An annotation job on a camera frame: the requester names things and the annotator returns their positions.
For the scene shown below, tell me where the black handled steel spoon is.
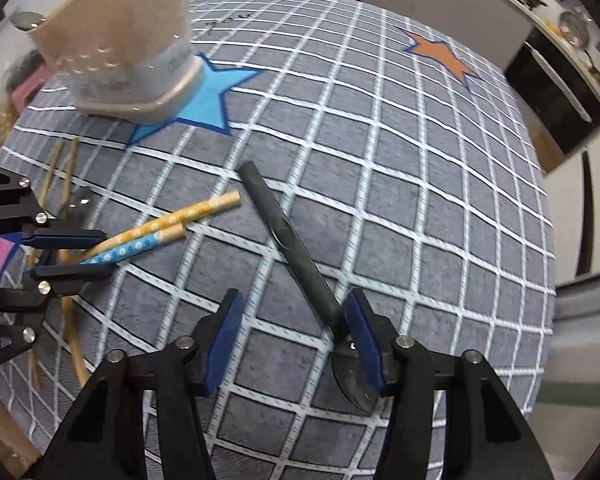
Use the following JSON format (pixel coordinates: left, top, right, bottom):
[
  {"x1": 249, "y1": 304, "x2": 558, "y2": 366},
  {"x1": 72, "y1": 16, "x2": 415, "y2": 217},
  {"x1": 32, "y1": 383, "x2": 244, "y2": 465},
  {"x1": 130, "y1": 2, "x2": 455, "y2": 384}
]
[
  {"x1": 9, "y1": 11, "x2": 45, "y2": 32},
  {"x1": 237, "y1": 160, "x2": 377, "y2": 413},
  {"x1": 60, "y1": 188, "x2": 95, "y2": 224}
]

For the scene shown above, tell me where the yellow patterned bamboo chopstick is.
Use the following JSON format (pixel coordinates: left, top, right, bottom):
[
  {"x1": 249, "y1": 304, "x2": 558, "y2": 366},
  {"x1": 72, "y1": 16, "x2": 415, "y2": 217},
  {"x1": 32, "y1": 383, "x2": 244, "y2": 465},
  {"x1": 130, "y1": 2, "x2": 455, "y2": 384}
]
[{"x1": 69, "y1": 191, "x2": 242, "y2": 263}]

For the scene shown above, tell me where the blue patterned bamboo chopstick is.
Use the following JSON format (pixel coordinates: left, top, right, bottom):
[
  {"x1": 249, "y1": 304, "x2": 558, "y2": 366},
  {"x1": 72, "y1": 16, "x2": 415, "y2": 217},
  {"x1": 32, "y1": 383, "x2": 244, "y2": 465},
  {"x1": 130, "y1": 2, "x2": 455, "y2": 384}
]
[{"x1": 82, "y1": 224, "x2": 186, "y2": 264}]

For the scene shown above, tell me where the short pink plastic stool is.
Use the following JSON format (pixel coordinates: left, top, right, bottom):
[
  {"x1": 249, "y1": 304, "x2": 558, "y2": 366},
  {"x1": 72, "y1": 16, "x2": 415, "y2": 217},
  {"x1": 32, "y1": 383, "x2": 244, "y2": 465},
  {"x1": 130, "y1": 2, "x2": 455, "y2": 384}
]
[{"x1": 10, "y1": 64, "x2": 53, "y2": 114}]

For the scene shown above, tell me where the beige utensil holder caddy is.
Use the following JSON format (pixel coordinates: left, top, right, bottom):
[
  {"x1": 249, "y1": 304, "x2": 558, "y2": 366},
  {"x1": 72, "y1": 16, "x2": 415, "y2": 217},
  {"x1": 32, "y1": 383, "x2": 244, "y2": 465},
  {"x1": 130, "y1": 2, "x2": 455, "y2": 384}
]
[{"x1": 27, "y1": 0, "x2": 204, "y2": 125}]

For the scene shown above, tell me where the grey checked tablecloth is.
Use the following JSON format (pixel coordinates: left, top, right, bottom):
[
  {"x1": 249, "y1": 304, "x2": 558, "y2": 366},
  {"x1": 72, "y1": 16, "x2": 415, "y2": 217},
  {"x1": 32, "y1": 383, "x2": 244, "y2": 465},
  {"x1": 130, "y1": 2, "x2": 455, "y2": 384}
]
[{"x1": 0, "y1": 0, "x2": 555, "y2": 479}]

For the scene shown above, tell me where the black built-in oven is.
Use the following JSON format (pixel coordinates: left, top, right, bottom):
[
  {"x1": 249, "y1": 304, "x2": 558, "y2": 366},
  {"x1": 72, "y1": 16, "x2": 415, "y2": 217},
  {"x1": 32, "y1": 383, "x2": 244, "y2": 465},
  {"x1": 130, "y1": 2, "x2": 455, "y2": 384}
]
[{"x1": 505, "y1": 29, "x2": 600, "y2": 155}]

